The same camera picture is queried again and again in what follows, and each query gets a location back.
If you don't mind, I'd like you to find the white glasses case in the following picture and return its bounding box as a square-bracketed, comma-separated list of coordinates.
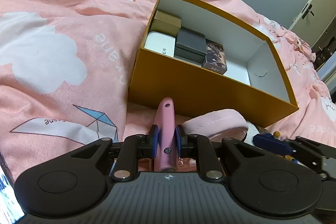
[144, 31, 175, 57]

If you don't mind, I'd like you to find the brown plush with blue hat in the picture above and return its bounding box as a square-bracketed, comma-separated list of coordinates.
[253, 131, 298, 164]

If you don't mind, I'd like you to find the orange cardboard storage box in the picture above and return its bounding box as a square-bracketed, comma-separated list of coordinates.
[128, 0, 298, 127]

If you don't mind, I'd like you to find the dark grey box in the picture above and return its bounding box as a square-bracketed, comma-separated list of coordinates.
[174, 27, 207, 64]

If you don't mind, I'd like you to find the phone screen on gripper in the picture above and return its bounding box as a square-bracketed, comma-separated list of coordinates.
[0, 156, 25, 223]

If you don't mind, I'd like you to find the pink cloud-print duvet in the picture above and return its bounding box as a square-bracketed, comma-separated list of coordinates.
[1, 0, 335, 178]

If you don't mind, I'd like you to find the pink pouch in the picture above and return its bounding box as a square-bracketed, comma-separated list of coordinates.
[152, 97, 249, 173]

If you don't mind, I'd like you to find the white popcorn plush toy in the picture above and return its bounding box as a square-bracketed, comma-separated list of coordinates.
[236, 122, 259, 145]

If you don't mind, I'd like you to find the anime print card box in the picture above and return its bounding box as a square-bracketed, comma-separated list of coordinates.
[202, 39, 227, 75]

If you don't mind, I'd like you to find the small brown cardboard box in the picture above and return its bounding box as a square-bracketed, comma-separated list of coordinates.
[150, 10, 182, 37]

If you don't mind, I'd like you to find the cream door with black handle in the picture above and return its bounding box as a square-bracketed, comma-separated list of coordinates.
[289, 0, 336, 47]

